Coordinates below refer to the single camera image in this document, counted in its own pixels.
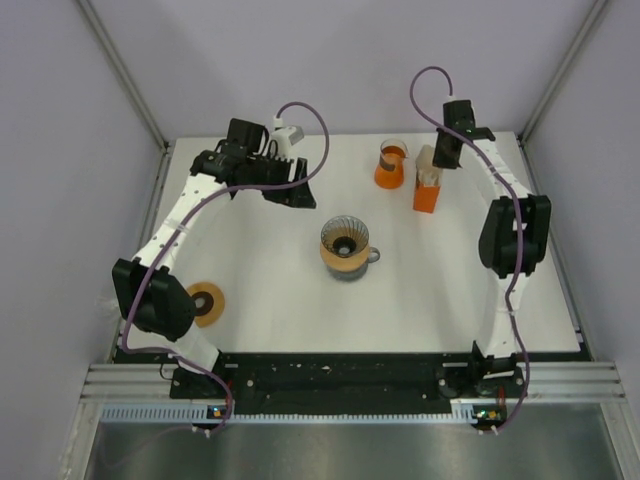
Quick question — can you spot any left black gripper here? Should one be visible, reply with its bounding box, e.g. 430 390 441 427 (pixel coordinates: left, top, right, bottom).
245 151 315 208

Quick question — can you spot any orange filter box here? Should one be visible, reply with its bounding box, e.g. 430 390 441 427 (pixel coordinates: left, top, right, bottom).
413 171 441 213

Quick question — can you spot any wooden dripper holder ring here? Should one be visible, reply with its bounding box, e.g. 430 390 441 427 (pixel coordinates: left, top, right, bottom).
318 239 372 275

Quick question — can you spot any grey glass server carafe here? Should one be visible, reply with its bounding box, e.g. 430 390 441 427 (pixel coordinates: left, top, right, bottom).
325 247 381 282

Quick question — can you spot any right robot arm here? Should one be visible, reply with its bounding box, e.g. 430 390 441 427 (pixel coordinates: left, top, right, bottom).
432 100 551 396

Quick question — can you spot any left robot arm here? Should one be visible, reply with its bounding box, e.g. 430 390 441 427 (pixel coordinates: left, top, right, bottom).
112 116 316 397

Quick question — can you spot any orange liquid glass flask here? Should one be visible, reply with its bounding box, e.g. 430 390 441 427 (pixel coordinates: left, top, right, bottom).
374 138 409 190

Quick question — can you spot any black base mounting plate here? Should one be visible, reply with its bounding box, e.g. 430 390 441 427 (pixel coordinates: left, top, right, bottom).
112 344 529 415

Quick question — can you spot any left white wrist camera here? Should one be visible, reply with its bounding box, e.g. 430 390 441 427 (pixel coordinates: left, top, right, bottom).
270 116 304 158

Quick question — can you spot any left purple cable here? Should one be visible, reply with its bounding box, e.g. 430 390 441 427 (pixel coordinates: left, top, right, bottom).
120 101 330 353

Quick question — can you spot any wooden ring on table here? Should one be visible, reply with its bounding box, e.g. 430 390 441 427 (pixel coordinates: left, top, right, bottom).
185 281 226 330

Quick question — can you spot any right aluminium frame post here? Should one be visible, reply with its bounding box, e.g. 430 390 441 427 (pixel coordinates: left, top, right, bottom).
517 0 612 148

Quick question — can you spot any aluminium frame post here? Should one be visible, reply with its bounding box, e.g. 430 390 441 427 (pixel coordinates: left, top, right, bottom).
517 0 612 148
73 0 169 152

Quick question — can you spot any left aluminium frame post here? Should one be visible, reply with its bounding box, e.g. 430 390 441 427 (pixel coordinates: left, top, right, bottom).
73 0 169 152

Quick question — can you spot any aluminium front rail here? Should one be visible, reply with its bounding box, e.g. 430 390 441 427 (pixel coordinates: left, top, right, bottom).
80 362 626 403

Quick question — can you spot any grey slotted cable duct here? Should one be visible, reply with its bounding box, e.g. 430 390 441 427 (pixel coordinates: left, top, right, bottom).
99 401 498 426

